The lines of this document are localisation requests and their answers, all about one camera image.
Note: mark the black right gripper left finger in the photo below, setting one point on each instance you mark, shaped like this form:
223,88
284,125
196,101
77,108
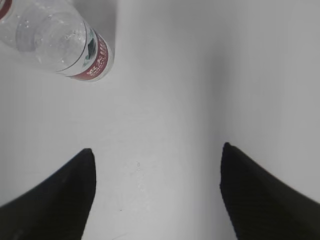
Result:
56,209

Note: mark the clear plastic water bottle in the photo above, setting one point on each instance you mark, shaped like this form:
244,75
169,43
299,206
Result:
52,35

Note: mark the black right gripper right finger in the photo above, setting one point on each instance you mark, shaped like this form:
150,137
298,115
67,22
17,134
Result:
260,206

